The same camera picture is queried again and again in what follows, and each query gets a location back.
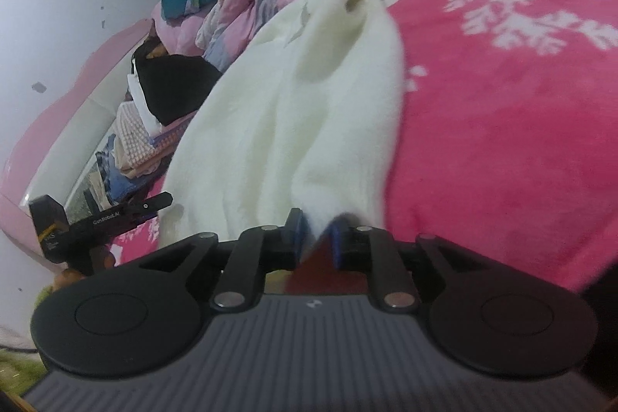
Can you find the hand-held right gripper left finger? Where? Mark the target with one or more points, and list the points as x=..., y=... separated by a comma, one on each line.
x=297, y=231

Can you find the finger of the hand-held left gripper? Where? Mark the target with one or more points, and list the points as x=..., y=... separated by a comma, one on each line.
x=152, y=203

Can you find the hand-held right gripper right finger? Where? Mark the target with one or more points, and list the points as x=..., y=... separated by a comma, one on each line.
x=338, y=243

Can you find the cream white sweater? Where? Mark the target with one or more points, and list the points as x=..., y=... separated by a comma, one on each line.
x=289, y=103

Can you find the stack of folded clothes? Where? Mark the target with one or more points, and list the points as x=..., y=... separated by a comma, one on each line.
x=135, y=137

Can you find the person's left hand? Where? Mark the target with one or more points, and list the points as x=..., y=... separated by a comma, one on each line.
x=107, y=258

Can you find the pink and white headboard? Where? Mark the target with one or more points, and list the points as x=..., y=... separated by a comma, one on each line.
x=53, y=122

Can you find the black folded garment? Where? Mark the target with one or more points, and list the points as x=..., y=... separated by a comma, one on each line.
x=174, y=88

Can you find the pink floral blanket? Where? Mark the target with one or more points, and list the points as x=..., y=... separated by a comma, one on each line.
x=507, y=127

